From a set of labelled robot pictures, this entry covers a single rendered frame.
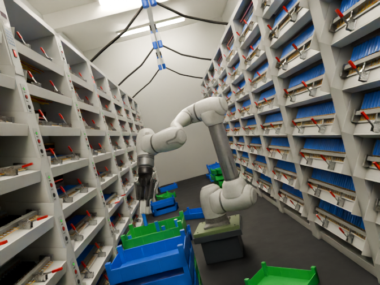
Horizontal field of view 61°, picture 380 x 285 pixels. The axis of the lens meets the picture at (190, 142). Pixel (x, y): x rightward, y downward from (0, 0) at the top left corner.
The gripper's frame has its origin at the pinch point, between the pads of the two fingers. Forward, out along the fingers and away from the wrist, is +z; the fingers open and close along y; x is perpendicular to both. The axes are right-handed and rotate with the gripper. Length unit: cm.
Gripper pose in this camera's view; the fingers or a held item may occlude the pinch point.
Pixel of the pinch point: (144, 207)
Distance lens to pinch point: 164.4
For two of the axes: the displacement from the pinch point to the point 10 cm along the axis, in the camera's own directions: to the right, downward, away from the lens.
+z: 0.2, 9.4, -3.5
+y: -8.5, 2.0, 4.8
